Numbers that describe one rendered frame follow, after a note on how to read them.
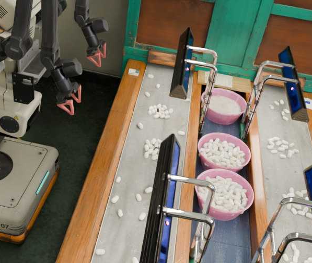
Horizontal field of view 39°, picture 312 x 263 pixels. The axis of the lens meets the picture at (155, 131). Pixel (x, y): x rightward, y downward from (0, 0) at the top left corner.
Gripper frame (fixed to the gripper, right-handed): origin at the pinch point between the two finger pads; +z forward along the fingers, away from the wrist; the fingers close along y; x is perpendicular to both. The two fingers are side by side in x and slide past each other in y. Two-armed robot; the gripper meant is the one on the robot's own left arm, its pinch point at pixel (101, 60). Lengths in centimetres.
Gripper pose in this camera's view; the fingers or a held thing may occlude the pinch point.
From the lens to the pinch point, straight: 227.5
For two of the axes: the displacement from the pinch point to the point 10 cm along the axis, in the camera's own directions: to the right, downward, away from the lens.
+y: 1.6, -5.9, 7.9
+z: 3.2, 7.9, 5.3
